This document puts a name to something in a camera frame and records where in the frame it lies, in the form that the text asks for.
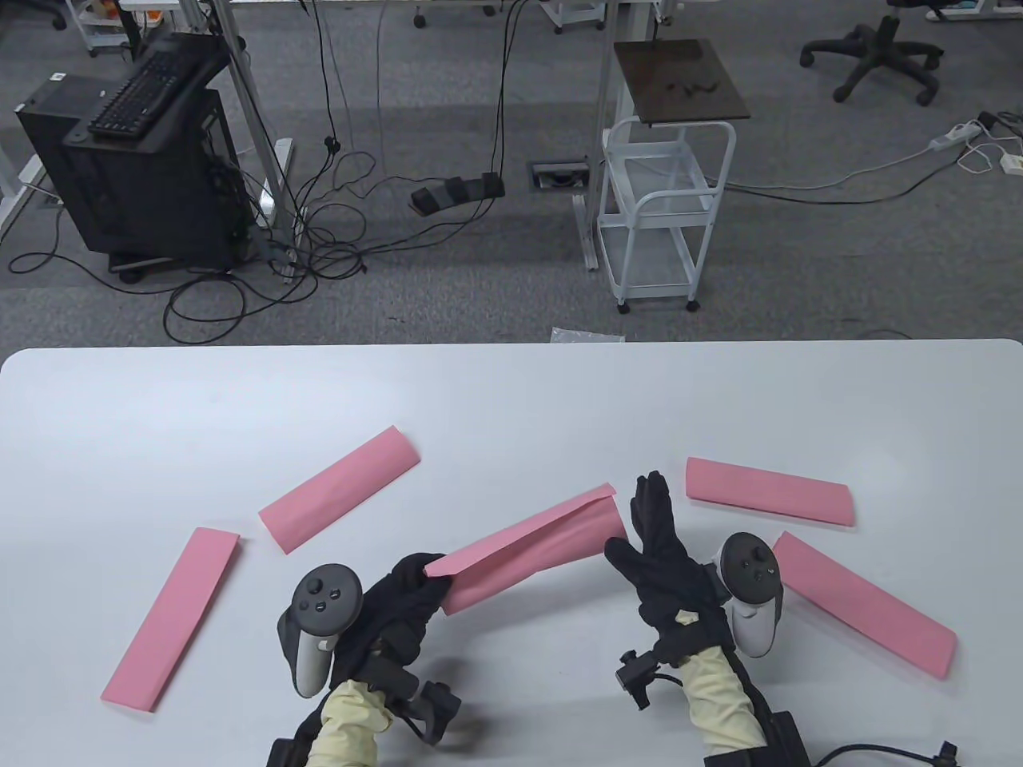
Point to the person's left hand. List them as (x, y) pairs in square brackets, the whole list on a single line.
[(392, 607)]

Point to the person's right hand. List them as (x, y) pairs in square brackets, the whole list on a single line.
[(663, 551)]

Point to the grey white handheld controller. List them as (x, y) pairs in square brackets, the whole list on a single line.
[(751, 607), (324, 599)]

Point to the pink paper sheet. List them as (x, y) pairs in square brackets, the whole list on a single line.
[(767, 491), (172, 619), (535, 551), (340, 489), (871, 611)]

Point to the person's right forearm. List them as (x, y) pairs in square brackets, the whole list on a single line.
[(723, 703)]

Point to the person's left forearm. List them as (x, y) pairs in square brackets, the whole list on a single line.
[(344, 727)]

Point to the clear plastic bag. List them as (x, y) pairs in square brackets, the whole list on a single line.
[(587, 335)]

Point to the metal floor socket box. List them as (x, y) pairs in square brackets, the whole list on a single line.
[(559, 176)]

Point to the black foot pedal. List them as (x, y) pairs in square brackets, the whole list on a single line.
[(455, 192)]

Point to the grey metal desk leg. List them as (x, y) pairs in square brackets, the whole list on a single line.
[(268, 172)]

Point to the dark brown board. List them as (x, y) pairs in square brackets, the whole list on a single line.
[(679, 80)]

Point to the black computer tower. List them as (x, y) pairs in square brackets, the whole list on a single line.
[(144, 200)]

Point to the white power strip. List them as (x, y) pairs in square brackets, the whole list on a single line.
[(955, 134)]

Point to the white power adapter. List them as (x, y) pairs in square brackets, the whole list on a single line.
[(1013, 164)]

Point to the black power adapter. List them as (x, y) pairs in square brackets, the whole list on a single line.
[(988, 120)]

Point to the white storage cart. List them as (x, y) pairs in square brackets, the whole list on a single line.
[(571, 12), (104, 36)]

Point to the black office chair base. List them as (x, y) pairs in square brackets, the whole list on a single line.
[(883, 44)]

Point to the white desk foot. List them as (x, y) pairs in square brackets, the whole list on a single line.
[(16, 184)]

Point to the black keyboard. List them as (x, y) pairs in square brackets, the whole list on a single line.
[(140, 94)]

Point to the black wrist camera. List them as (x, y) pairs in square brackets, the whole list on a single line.
[(435, 711), (635, 679)]

